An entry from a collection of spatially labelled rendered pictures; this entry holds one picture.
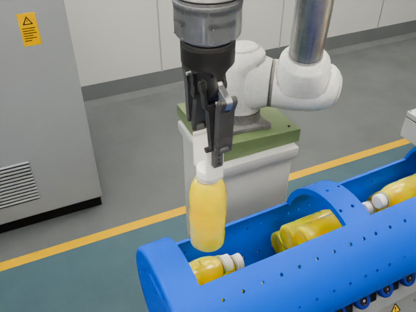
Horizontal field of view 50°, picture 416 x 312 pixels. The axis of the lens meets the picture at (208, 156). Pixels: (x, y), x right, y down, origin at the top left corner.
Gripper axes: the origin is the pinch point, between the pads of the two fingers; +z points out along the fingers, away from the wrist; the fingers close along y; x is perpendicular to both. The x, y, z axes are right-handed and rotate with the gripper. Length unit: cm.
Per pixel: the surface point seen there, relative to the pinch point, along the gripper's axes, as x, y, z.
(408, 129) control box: 92, -32, 42
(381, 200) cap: 52, -5, 36
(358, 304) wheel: 35, 11, 50
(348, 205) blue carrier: 32.5, 2.2, 23.3
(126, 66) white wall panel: 62, -275, 122
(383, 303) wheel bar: 44, 11, 54
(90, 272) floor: -16, -107, 146
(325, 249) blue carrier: 22.4, 8.2, 25.9
